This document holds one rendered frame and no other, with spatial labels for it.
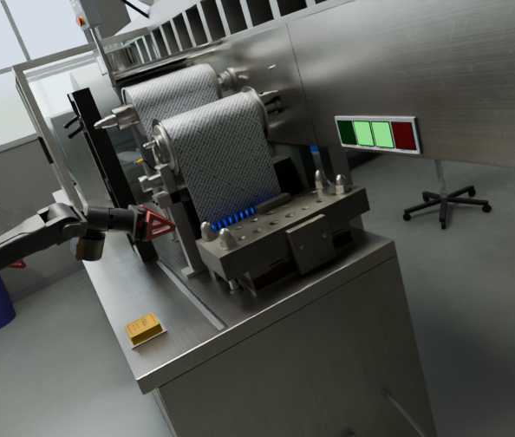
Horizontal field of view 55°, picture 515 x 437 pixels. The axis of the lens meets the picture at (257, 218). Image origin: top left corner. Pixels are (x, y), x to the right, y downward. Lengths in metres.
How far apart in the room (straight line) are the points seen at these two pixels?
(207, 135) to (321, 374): 0.63
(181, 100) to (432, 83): 0.77
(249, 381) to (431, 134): 0.63
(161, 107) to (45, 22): 3.24
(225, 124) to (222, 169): 0.11
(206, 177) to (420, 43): 0.60
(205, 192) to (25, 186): 3.39
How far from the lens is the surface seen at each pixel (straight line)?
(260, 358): 1.12
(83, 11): 1.76
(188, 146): 1.20
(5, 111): 4.48
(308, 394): 1.23
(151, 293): 1.35
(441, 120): 0.91
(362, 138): 1.08
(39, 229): 1.11
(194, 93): 1.46
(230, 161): 1.24
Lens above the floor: 1.43
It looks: 20 degrees down
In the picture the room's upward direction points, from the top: 18 degrees counter-clockwise
